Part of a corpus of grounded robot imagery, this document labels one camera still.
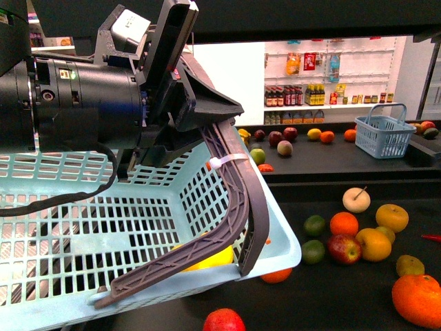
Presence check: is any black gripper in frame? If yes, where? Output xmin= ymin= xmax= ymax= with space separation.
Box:
xmin=94 ymin=1 xmax=244 ymax=181

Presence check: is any yellow lemon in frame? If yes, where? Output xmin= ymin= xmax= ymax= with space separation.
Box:
xmin=183 ymin=245 xmax=234 ymax=272

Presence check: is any light teal plastic basket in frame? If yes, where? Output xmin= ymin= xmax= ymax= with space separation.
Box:
xmin=1 ymin=143 xmax=301 ymax=330

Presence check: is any white sauce shelf unit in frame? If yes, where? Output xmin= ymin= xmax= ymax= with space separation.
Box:
xmin=263 ymin=37 xmax=405 ymax=125

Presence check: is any far lemon on tray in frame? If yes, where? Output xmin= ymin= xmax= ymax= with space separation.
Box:
xmin=307 ymin=128 xmax=322 ymax=141

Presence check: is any far orange beside lemon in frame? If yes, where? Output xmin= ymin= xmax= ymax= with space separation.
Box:
xmin=320 ymin=131 xmax=335 ymax=144

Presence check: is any black fruit display shelf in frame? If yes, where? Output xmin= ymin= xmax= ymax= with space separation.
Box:
xmin=88 ymin=1 xmax=440 ymax=330

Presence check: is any white zip tie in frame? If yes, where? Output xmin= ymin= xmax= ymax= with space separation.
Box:
xmin=206 ymin=153 xmax=249 ymax=170

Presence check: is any far green apple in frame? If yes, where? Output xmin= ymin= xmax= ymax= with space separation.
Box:
xmin=249 ymin=148 xmax=266 ymax=166

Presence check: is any far dark red apple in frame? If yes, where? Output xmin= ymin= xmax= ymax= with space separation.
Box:
xmin=268 ymin=131 xmax=284 ymax=148

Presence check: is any far peach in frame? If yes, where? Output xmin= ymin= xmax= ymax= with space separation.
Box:
xmin=277 ymin=140 xmax=293 ymax=157

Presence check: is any far orange near basket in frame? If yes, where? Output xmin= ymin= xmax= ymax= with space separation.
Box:
xmin=344 ymin=129 xmax=357 ymax=143

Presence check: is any green lime upper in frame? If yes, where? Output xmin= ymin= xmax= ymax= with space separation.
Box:
xmin=303 ymin=214 xmax=326 ymax=237

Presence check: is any green lime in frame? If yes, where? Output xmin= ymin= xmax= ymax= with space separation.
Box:
xmin=303 ymin=214 xmax=326 ymax=237
xmin=301 ymin=239 xmax=325 ymax=265

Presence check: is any large orange front left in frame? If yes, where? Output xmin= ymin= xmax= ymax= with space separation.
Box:
xmin=260 ymin=268 xmax=293 ymax=284

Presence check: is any large orange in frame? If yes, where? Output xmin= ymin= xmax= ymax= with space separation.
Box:
xmin=391 ymin=274 xmax=440 ymax=330
xmin=260 ymin=268 xmax=293 ymax=284

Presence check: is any green lime lower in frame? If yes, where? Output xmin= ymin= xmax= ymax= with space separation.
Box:
xmin=301 ymin=239 xmax=325 ymax=265

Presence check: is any white pear with stem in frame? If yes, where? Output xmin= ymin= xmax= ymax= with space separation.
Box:
xmin=342 ymin=188 xmax=371 ymax=213

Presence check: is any orange near yellow apples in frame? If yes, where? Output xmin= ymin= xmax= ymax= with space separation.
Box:
xmin=329 ymin=212 xmax=359 ymax=236

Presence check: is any blue plastic basket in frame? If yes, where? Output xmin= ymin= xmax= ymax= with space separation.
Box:
xmin=354 ymin=103 xmax=416 ymax=159

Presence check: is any red pomegranate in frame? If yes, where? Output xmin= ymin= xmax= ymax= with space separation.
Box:
xmin=203 ymin=308 xmax=246 ymax=331

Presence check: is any red apple front tray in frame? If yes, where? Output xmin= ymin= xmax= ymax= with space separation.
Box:
xmin=327 ymin=234 xmax=362 ymax=265

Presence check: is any yellow apple right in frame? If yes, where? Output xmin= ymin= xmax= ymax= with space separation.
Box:
xmin=376 ymin=203 xmax=409 ymax=233

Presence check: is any yellow orange apple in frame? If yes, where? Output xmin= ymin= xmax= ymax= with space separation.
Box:
xmin=356 ymin=228 xmax=392 ymax=262

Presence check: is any small yellow-green fruit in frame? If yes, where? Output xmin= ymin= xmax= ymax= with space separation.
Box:
xmin=376 ymin=226 xmax=396 ymax=245

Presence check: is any brown kiwi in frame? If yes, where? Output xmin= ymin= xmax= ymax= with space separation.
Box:
xmin=396 ymin=254 xmax=425 ymax=277

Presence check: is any red chili pepper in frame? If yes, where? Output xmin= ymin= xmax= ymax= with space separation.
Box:
xmin=421 ymin=234 xmax=441 ymax=243

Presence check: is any large orange right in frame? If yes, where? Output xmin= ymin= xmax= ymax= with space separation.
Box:
xmin=391 ymin=274 xmax=440 ymax=330

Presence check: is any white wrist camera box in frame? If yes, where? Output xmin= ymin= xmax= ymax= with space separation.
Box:
xmin=110 ymin=9 xmax=151 ymax=46

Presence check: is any black cable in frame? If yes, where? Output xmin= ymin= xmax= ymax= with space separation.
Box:
xmin=0 ymin=141 xmax=119 ymax=217

